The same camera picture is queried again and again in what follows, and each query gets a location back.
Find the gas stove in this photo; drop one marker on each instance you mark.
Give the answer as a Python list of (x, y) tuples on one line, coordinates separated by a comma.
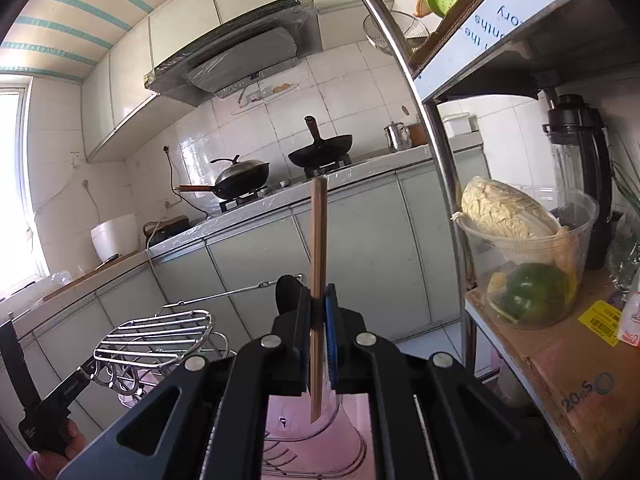
[(240, 204)]

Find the brown cardboard shelf liner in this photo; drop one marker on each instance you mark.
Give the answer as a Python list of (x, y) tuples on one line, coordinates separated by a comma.
[(565, 375)]

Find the brown pot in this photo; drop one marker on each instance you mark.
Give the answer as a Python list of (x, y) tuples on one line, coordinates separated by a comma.
[(419, 134)]

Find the kitchen counter with cabinets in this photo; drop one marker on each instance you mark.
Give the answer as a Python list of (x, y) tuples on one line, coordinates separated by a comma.
[(350, 240)]

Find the black wok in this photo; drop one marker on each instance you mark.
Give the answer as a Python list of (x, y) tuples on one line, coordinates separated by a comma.
[(325, 152)]

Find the clear wall shelf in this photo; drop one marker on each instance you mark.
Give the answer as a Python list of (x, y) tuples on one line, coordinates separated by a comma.
[(265, 95)]

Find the white lidded container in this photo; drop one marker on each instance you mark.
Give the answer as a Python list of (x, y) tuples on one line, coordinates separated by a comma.
[(460, 125)]

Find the range hood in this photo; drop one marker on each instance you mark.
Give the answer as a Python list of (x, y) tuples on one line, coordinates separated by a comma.
[(240, 50)]

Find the bagged green onions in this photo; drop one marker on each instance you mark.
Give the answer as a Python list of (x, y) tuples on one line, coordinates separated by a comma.
[(625, 250)]

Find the napa cabbage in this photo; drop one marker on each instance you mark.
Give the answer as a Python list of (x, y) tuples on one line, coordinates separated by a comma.
[(505, 210)]

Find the person's left hand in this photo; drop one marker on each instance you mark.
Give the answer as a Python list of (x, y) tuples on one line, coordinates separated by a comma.
[(74, 440)]

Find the window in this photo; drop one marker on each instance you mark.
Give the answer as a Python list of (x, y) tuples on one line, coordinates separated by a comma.
[(15, 185)]

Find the yellow vegetable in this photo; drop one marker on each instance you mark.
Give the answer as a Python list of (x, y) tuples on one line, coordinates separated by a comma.
[(570, 270)]

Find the white rice cooker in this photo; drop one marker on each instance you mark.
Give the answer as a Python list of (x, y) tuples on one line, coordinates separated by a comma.
[(115, 237)]

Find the upper kitchen cabinets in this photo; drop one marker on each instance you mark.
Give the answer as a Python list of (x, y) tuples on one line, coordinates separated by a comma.
[(130, 90)]

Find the black countertop appliance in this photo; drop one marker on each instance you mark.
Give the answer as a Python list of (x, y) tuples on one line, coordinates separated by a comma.
[(167, 230)]

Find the metal shelf rack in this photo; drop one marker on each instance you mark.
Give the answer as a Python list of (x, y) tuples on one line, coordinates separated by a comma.
[(435, 125)]

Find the dark wok with lid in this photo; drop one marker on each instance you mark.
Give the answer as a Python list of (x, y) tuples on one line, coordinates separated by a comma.
[(242, 177)]

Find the black blender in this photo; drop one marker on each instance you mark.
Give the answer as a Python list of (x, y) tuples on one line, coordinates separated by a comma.
[(582, 160)]

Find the clear plastic container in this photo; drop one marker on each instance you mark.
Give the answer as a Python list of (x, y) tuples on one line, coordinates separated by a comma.
[(582, 220)]

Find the steel kettle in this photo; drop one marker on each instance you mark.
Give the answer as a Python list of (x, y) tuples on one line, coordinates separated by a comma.
[(397, 137)]

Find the white wall outlet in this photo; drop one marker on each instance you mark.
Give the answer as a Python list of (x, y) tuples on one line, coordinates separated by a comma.
[(76, 158)]

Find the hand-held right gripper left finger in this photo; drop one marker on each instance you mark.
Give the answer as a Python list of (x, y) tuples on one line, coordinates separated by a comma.
[(295, 355)]

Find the green bell pepper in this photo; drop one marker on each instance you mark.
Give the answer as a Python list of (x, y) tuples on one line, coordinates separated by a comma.
[(535, 292)]

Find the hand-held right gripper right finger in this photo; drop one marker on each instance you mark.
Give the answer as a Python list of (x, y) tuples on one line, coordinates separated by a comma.
[(331, 340)]

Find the translucent plastic jug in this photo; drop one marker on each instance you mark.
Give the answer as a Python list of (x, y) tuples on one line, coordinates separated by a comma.
[(512, 380)]

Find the orange white packet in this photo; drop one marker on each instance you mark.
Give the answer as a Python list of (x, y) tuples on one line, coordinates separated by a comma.
[(631, 320)]

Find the printed cardboard sheet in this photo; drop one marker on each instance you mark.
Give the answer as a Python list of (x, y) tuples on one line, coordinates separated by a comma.
[(500, 15)]

